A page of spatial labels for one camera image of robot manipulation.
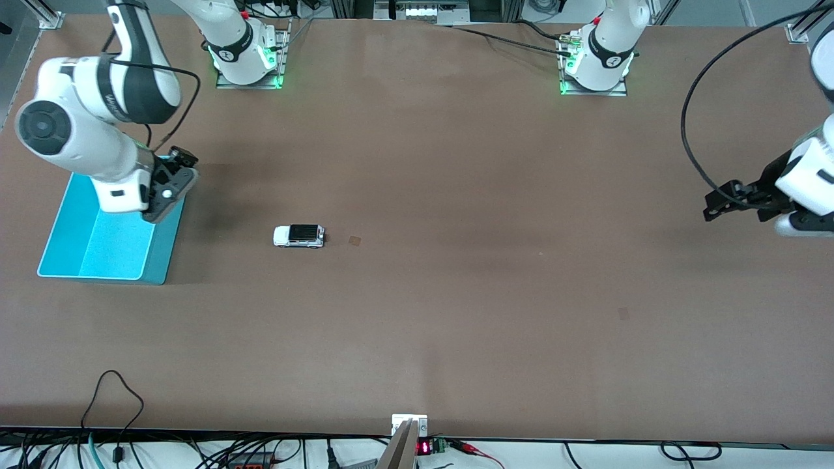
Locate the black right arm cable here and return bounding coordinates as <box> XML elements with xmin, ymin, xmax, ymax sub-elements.
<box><xmin>98</xmin><ymin>26</ymin><xmax>201</xmax><ymax>157</ymax></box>

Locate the white jeep toy black roof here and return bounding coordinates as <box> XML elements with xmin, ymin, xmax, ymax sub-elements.
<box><xmin>273</xmin><ymin>223</ymin><xmax>325</xmax><ymax>249</ymax></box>

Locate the camera mount bracket grey bar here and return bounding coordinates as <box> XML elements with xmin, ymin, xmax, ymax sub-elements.
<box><xmin>377</xmin><ymin>414</ymin><xmax>429</xmax><ymax>469</ymax></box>

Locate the black cable across table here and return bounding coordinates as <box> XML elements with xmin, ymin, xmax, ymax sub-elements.
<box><xmin>450</xmin><ymin>25</ymin><xmax>575</xmax><ymax>58</ymax></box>
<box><xmin>515</xmin><ymin>19</ymin><xmax>569</xmax><ymax>42</ymax></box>

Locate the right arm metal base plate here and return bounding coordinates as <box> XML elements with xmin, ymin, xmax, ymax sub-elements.
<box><xmin>215</xmin><ymin>18</ymin><xmax>291</xmax><ymax>90</ymax></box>

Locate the aluminium frame corner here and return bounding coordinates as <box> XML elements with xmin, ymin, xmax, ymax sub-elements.
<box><xmin>26</xmin><ymin>0</ymin><xmax>66</xmax><ymax>30</ymax></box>
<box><xmin>785</xmin><ymin>0</ymin><xmax>834</xmax><ymax>45</ymax></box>

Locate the black floor cable loop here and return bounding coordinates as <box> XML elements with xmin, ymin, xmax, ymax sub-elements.
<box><xmin>564</xmin><ymin>442</ymin><xmax>723</xmax><ymax>464</ymax></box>

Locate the turquoise plastic bin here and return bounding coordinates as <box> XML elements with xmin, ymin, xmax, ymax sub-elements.
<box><xmin>37</xmin><ymin>173</ymin><xmax>186</xmax><ymax>285</ymax></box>

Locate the black looped cable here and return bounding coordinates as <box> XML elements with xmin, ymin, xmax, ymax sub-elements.
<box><xmin>81</xmin><ymin>370</ymin><xmax>145</xmax><ymax>464</ymax></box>

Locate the red clip wire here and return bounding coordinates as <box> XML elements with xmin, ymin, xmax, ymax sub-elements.
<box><xmin>446</xmin><ymin>440</ymin><xmax>506</xmax><ymax>469</ymax></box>

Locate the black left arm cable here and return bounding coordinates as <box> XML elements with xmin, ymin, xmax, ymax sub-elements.
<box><xmin>682</xmin><ymin>5</ymin><xmax>834</xmax><ymax>193</ymax></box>

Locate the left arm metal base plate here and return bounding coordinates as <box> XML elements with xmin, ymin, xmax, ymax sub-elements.
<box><xmin>557</xmin><ymin>29</ymin><xmax>628</xmax><ymax>97</ymax></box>

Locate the black cable bundle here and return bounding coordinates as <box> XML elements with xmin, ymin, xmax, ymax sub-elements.
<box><xmin>0</xmin><ymin>430</ymin><xmax>392</xmax><ymax>469</ymax></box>

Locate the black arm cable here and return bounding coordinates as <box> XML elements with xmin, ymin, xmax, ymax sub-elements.
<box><xmin>98</xmin><ymin>26</ymin><xmax>201</xmax><ymax>157</ymax></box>
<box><xmin>682</xmin><ymin>5</ymin><xmax>834</xmax><ymax>193</ymax></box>

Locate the silver device with lights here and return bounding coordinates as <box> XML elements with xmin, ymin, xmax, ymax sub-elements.
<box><xmin>375</xmin><ymin>0</ymin><xmax>470</xmax><ymax>23</ymax></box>

